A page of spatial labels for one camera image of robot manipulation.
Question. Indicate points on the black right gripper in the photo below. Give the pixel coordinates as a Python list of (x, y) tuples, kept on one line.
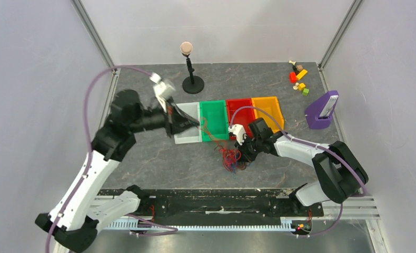
[(245, 152)]

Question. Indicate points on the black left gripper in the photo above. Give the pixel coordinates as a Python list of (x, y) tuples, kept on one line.
[(171, 120)]

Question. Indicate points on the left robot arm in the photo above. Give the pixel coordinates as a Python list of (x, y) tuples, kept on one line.
[(73, 223)]

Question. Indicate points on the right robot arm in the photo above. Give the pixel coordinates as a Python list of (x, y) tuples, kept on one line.
[(339, 174)]

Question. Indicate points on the white transparent plastic bin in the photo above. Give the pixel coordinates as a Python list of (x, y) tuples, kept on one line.
[(192, 135)]

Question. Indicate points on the green plastic bin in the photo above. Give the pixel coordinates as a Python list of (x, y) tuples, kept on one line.
[(214, 120)]

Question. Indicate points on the black microphone stand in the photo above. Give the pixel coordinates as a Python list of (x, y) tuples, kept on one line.
[(192, 84)]

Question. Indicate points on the orange plastic bin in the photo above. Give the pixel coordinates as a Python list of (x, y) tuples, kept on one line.
[(270, 105)]

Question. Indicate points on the purple metronome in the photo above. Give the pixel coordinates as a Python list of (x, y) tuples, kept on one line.
[(319, 114)]

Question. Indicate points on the green wooden cube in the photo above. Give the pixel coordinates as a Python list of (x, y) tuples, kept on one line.
[(305, 91)]

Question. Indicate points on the yellow wooden cube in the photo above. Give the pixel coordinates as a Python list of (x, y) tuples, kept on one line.
[(301, 86)]

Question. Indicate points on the red wooden block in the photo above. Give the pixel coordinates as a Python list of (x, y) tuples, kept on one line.
[(292, 77)]

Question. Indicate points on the yellow wooden bar block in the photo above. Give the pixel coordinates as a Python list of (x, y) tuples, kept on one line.
[(301, 74)]

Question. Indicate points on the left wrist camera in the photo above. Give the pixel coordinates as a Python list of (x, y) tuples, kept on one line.
[(163, 88)]

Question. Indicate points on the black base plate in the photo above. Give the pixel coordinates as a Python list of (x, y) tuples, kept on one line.
[(222, 207)]

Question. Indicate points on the white cable duct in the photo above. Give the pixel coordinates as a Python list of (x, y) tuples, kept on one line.
[(133, 224)]

